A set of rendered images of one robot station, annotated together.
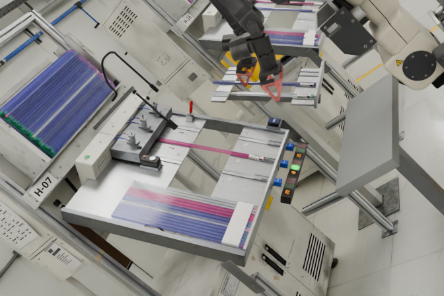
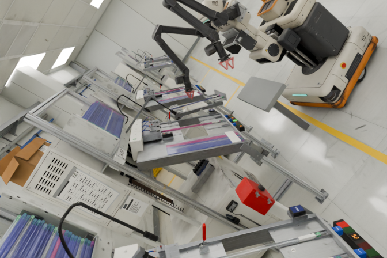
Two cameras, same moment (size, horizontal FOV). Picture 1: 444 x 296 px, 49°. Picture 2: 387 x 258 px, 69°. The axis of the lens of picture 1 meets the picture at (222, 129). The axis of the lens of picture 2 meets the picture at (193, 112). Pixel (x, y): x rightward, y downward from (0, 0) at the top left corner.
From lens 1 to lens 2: 120 cm
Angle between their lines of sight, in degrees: 32
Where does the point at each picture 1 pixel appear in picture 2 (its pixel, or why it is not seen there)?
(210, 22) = (141, 102)
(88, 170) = (139, 145)
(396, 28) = (261, 36)
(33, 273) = not seen: outside the picture
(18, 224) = (102, 192)
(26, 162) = (103, 147)
